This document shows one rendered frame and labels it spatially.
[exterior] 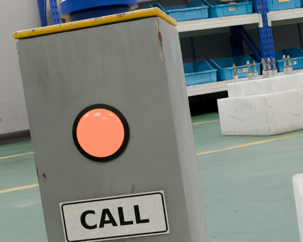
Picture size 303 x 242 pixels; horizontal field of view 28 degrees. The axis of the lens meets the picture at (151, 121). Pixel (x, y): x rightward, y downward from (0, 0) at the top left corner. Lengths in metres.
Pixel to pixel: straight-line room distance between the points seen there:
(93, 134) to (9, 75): 5.15
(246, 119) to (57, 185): 2.52
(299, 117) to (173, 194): 2.50
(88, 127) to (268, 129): 2.41
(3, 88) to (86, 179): 5.13
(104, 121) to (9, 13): 5.22
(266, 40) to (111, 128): 5.10
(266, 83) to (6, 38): 3.19
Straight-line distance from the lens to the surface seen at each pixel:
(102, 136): 0.28
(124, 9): 0.31
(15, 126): 5.41
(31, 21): 5.50
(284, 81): 2.79
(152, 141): 0.27
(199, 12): 5.13
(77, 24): 0.28
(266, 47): 5.35
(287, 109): 2.73
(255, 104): 2.72
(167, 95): 0.27
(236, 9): 5.31
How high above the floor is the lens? 0.28
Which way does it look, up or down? 3 degrees down
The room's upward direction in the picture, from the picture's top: 9 degrees counter-clockwise
